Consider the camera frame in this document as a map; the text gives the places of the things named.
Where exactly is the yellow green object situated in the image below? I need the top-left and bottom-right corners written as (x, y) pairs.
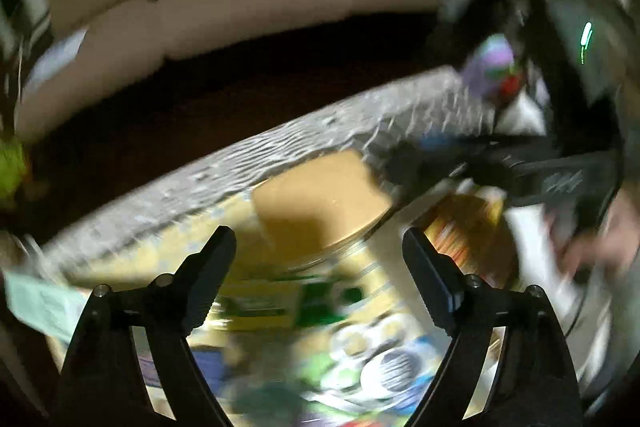
top-left (0, 136), bottom-right (32, 208)

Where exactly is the fabric sofa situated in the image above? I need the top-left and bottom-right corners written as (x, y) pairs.
top-left (15, 0), bottom-right (451, 142)

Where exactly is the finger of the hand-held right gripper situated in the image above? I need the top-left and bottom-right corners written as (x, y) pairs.
top-left (391, 133), bottom-right (507, 188)

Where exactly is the person's right hand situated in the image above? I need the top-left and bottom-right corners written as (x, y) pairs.
top-left (546, 191), bottom-right (640, 279)

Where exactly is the orange yellow snack packet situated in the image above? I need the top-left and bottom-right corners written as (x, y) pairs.
top-left (424, 186), bottom-right (507, 290)

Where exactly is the purple green round toy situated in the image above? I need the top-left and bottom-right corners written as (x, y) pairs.
top-left (460, 34), bottom-right (527, 104)

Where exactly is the green yellow flat box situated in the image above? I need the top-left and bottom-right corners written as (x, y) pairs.
top-left (219, 276), bottom-right (362, 334)

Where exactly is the yellow checked tablecloth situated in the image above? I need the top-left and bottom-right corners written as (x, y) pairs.
top-left (65, 187), bottom-right (506, 427)

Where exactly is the white curved board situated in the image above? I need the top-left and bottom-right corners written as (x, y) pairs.
top-left (504, 202), bottom-right (617, 385)

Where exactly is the dark device with green light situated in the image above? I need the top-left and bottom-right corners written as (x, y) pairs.
top-left (542, 0), bottom-right (628, 100)

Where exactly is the white round lid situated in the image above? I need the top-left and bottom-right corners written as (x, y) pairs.
top-left (357, 337), bottom-right (433, 395)

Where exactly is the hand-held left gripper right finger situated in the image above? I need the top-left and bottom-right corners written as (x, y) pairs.
top-left (402, 227), bottom-right (586, 427)

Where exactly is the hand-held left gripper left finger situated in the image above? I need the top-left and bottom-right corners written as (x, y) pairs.
top-left (50, 226), bottom-right (237, 427)

